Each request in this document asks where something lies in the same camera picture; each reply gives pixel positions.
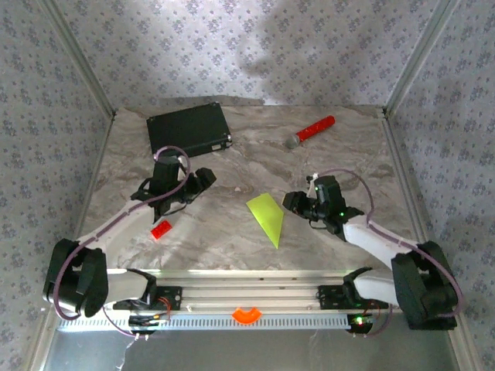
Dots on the red toy microphone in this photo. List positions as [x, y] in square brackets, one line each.
[315, 127]

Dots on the controller board with LED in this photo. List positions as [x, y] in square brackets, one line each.
[359, 321]

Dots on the black controller board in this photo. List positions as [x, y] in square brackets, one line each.
[147, 320]

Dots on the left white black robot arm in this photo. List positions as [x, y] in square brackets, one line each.
[73, 282]

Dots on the black hard case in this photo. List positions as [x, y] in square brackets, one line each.
[185, 127]

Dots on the orange semicircle plastic piece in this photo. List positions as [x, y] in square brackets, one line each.
[246, 317]

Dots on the grey sheet metal panel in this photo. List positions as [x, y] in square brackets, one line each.
[251, 351]

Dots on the aluminium side rail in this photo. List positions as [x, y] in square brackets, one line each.
[101, 154]
[400, 154]

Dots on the red toy brick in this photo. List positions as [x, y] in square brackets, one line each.
[161, 230]

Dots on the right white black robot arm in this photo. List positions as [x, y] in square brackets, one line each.
[421, 286]

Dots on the black plastic bracket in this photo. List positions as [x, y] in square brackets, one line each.
[410, 327]

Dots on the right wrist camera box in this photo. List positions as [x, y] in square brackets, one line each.
[311, 181]

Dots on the aluminium corner post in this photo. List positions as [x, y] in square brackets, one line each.
[80, 58]
[418, 58]

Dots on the yellow-green paper sheet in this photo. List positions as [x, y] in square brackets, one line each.
[268, 216]

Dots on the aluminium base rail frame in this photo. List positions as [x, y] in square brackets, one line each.
[247, 293]

